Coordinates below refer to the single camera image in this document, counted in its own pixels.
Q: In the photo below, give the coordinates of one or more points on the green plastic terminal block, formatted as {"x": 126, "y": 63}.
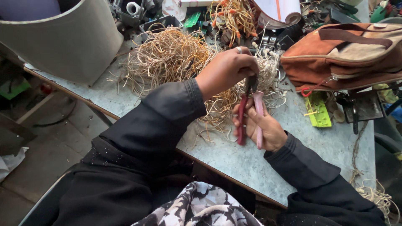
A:
{"x": 318, "y": 113}

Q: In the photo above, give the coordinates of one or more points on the round beige disc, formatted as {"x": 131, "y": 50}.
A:
{"x": 339, "y": 116}

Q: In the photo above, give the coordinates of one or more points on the green box under table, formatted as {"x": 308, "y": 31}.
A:
{"x": 14, "y": 89}

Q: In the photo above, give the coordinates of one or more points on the person's left hand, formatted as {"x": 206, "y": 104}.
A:
{"x": 224, "y": 70}

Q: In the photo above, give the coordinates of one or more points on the green circuit board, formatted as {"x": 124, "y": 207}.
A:
{"x": 192, "y": 19}

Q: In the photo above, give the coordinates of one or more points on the person's right hand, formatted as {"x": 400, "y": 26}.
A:
{"x": 267, "y": 128}

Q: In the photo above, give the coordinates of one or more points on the white crumpled sheet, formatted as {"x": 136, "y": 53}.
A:
{"x": 11, "y": 161}

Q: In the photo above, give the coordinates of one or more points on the white curled notebook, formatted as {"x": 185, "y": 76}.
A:
{"x": 276, "y": 11}

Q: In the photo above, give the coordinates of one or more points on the large grey cylinder drum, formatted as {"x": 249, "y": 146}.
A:
{"x": 62, "y": 40}

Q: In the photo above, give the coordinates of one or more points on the black metal bracket plate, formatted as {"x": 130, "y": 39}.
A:
{"x": 364, "y": 106}

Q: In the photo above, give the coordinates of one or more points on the brown suede bag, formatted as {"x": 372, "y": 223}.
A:
{"x": 345, "y": 59}

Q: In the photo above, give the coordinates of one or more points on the black and white patterned scarf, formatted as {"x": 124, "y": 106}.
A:
{"x": 201, "y": 207}

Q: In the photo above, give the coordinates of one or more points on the heap of electronic scrap parts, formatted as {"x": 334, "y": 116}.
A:
{"x": 317, "y": 15}

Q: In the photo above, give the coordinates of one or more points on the person's left fingers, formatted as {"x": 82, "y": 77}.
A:
{"x": 248, "y": 62}

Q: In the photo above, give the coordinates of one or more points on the green plastic bottle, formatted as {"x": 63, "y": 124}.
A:
{"x": 380, "y": 12}

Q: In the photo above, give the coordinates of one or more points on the person's right fingers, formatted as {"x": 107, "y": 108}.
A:
{"x": 248, "y": 121}

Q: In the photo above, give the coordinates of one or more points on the black plastic tray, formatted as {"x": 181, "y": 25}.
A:
{"x": 161, "y": 23}

